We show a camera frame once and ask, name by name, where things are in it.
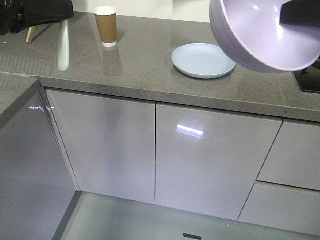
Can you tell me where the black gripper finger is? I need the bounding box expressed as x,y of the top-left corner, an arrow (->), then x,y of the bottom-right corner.
279,0 -> 320,27

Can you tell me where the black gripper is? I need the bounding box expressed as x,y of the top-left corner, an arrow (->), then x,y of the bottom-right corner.
0,0 -> 74,35

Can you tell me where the pale green plastic spoon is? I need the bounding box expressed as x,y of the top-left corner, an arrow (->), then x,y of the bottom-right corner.
58,20 -> 70,72

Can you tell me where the purple plastic bowl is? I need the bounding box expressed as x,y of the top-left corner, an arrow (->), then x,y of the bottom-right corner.
209,0 -> 320,73

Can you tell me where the brown paper cup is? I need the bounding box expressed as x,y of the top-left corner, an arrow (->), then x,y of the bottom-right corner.
93,6 -> 117,48

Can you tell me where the light blue plastic plate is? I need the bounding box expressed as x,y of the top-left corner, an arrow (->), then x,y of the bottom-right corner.
171,43 -> 236,80

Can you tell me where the black gas stove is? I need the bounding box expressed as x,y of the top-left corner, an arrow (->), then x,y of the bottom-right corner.
294,65 -> 320,94

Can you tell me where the grey upper drawer front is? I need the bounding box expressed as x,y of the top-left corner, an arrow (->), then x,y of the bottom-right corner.
257,120 -> 320,191

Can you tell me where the grey drawer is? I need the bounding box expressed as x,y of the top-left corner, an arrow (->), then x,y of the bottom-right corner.
238,181 -> 320,236
257,120 -> 320,191

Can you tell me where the grey cabinet door left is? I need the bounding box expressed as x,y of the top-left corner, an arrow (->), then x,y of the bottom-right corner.
46,89 -> 156,204

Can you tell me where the grey cabinet door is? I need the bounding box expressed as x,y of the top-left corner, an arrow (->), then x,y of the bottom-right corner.
155,104 -> 282,220
46,89 -> 156,204

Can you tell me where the grey cabinet door right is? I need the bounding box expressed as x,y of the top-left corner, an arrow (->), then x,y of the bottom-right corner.
155,104 -> 282,220

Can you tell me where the grey lower drawer front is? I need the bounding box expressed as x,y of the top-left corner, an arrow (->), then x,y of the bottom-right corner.
238,181 -> 320,236

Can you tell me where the black floor tape strip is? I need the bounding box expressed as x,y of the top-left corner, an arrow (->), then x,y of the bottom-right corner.
182,232 -> 202,240

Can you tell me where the white paper on wall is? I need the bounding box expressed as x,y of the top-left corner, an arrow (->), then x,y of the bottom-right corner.
172,0 -> 210,23

